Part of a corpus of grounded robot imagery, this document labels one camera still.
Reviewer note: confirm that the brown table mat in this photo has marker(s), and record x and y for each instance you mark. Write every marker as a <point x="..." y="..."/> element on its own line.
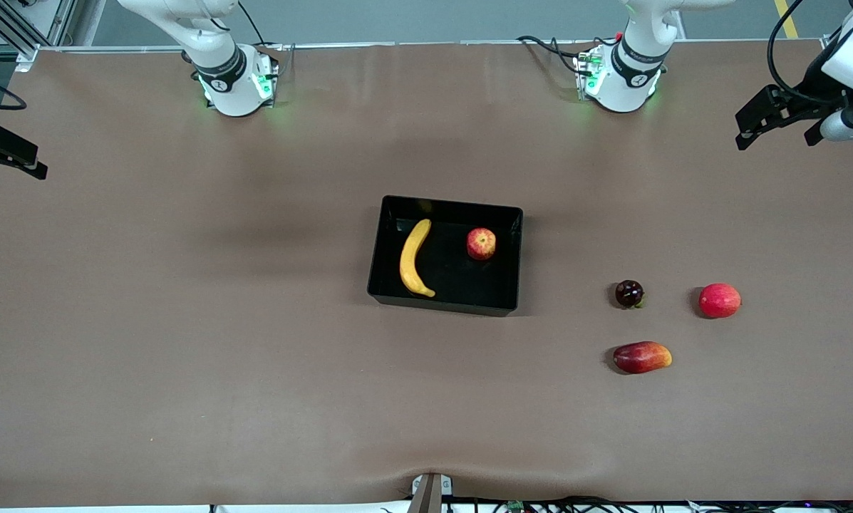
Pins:
<point x="184" y="356"/>

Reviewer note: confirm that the dark purple round fruit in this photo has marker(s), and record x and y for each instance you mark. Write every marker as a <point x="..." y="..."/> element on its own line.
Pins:
<point x="629" y="293"/>

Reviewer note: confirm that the yellow banana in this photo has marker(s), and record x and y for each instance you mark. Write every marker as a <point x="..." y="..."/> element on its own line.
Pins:
<point x="412" y="256"/>

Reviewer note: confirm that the aluminium frame extrusion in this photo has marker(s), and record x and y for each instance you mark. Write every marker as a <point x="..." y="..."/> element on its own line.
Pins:
<point x="27" y="53"/>

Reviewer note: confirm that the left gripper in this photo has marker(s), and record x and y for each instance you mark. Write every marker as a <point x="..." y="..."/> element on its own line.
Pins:
<point x="808" y="104"/>

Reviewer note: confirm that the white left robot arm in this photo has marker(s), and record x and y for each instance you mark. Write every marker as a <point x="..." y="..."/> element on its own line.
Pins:
<point x="622" y="82"/>

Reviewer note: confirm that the small green circuit board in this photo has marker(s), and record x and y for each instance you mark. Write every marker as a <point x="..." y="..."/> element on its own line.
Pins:
<point x="515" y="506"/>

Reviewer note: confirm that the red round apple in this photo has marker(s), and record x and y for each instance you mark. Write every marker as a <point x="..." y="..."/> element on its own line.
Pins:
<point x="720" y="301"/>

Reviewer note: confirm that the red yellow mango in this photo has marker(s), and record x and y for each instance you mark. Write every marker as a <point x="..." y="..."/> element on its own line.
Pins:
<point x="640" y="358"/>

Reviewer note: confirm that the front camera mount bracket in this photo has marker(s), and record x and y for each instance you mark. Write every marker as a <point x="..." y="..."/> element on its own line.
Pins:
<point x="430" y="493"/>

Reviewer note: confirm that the black plastic tray box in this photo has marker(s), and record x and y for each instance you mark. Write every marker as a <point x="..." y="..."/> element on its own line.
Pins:
<point x="462" y="281"/>

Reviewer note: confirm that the small red yellow apple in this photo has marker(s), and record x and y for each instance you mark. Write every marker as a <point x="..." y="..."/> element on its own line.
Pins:
<point x="481" y="244"/>

